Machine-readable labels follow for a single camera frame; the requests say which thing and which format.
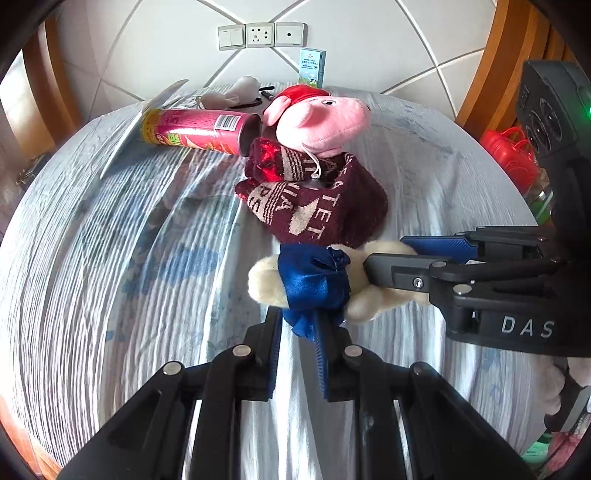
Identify maroon knit scarf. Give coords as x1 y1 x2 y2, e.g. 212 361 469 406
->
235 137 389 248

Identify blue milk carton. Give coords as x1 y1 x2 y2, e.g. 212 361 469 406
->
298 48 327 88

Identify pink chips can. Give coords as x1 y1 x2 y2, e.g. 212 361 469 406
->
140 109 262 156

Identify pink pig plush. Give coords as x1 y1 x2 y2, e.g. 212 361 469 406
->
263 84 370 158

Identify wall socket panel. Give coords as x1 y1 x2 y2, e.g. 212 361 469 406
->
217 22 308 50

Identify white bear blue dress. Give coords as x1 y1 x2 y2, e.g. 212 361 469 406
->
247 241 429 340

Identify grey small plush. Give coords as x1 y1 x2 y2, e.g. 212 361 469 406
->
199 76 260 110

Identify red plastic basket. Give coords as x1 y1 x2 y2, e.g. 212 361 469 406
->
480 127 539 195

